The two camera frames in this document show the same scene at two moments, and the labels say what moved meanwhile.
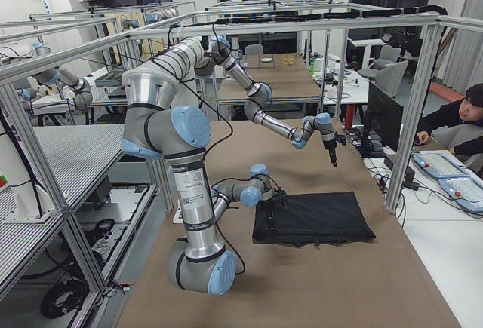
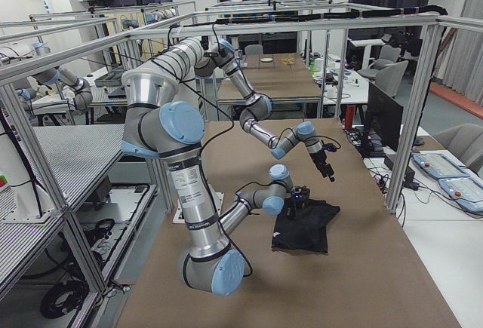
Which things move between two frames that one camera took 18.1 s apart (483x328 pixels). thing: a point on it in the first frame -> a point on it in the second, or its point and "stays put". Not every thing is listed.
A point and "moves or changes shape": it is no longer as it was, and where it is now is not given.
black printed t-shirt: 312,219 moves or changes shape
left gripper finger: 333,157 -> 324,172
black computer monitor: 384,116 stays put
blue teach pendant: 441,165 stays put
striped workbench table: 75,155 stays put
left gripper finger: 333,157 -> 330,171
